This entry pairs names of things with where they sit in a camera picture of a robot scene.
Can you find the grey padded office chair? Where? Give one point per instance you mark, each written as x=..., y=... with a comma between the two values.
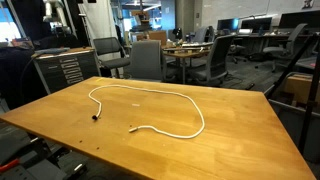
x=145, y=60

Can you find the dark grey swivel chair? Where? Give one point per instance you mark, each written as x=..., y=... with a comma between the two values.
x=214, y=70

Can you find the grey mesh office chair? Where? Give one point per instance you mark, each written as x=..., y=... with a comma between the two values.
x=111, y=45

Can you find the grey plastic bin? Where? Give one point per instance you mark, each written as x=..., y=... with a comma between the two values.
x=291, y=114

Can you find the wooden round meeting table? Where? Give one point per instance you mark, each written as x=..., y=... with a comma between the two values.
x=187, y=50

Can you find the light grey desk chair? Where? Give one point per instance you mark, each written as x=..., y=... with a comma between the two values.
x=285, y=48

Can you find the black tripod leg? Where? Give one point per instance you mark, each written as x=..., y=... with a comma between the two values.
x=311, y=101

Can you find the cardboard box in bin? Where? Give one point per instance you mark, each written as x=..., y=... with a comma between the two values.
x=299, y=85

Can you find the black computer monitor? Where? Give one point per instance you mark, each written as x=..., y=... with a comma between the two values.
x=257, y=24

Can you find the grey drawer cabinet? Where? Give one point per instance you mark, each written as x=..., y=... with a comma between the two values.
x=58, y=71

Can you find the red handled clamp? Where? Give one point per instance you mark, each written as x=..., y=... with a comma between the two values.
x=9, y=165

